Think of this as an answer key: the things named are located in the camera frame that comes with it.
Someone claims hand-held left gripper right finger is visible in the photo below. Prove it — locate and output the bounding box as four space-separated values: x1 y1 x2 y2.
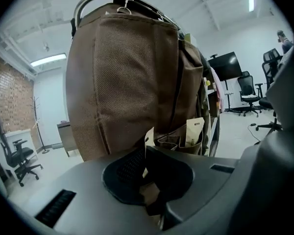
145 145 195 202

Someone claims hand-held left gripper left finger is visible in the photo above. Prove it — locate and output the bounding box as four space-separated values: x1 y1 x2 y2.
102 147 148 206

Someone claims brown fabric cart pocket bag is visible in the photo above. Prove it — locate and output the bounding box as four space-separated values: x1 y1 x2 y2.
65 2 211 163

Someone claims beige paper item packet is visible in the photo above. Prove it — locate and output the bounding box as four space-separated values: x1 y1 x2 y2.
185 117 205 148

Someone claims shelf unit behind cart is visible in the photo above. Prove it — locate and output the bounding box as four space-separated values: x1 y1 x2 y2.
201 67 222 157

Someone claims brown wooden cabinet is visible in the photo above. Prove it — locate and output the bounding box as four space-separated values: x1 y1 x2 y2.
56 121 82 158

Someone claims black monitor floor stand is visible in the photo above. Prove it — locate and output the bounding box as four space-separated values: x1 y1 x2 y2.
222 79 243 114

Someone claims pink cloth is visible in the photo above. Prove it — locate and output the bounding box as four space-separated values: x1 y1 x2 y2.
209 66 225 107

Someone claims black coat rack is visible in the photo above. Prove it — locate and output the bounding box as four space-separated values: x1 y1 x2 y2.
30 96 50 155

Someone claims black mesh office chair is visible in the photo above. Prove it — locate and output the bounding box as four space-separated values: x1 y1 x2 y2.
255 48 284 132
237 70 263 118
0 111 44 187

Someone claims black flat screen monitor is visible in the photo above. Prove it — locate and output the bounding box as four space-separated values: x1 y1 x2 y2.
207 51 243 82

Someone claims rectangular ceiling light panel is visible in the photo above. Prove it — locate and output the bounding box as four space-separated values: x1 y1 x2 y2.
29 53 67 68

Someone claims metal snap hook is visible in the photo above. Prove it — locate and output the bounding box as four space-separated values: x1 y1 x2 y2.
117 0 134 14

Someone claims black floor cable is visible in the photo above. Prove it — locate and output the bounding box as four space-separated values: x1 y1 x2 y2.
247 122 261 141

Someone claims chrome cart handle frame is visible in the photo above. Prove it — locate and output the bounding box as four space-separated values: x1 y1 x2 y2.
73 0 182 32

